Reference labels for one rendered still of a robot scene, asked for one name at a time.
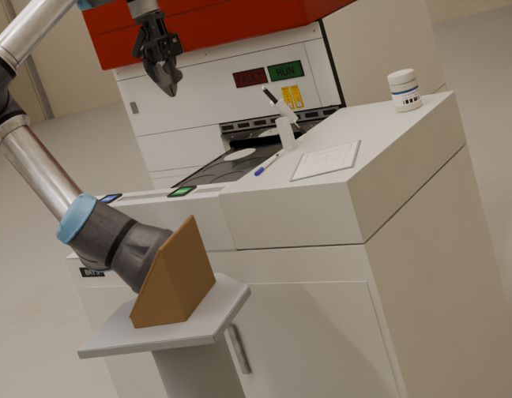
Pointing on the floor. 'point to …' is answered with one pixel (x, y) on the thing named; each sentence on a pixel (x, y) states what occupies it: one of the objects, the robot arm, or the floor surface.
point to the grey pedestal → (182, 343)
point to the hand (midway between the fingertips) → (170, 92)
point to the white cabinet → (358, 309)
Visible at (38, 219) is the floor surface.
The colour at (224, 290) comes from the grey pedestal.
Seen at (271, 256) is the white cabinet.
